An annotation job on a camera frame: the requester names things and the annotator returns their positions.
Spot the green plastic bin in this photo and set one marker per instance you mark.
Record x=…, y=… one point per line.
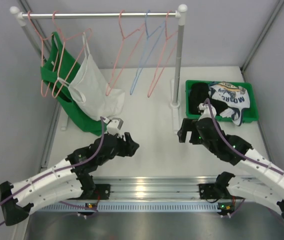
x=249, y=115

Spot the white printed navy-trim tank top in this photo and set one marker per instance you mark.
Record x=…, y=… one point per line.
x=236, y=98

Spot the white and silver clothes rack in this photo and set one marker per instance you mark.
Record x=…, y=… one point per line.
x=179, y=14

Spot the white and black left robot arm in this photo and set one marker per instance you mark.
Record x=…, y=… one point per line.
x=68, y=179

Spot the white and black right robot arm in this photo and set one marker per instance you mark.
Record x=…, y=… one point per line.
x=239, y=153

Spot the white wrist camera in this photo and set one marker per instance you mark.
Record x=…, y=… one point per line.
x=114, y=127
x=206, y=111

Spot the blue wire hanger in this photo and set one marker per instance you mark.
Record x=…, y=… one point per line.
x=147, y=50

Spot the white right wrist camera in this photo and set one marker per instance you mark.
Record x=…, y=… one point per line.
x=206, y=111

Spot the aluminium mounting rail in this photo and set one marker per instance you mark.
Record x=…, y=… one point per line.
x=154, y=188

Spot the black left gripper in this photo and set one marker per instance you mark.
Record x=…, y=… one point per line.
x=126, y=145

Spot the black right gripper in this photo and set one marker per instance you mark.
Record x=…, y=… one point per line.
x=188, y=124

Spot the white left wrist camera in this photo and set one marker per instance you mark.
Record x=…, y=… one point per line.
x=114, y=127

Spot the grey slotted cable duct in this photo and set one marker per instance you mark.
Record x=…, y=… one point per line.
x=134, y=207

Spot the blue garment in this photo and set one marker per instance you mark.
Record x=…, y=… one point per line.
x=213, y=83

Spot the black garment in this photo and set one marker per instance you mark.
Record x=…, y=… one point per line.
x=198, y=94

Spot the plain white tank top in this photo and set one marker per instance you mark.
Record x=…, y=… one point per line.
x=89, y=89

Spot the green tank top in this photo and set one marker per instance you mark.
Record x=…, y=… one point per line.
x=66, y=71

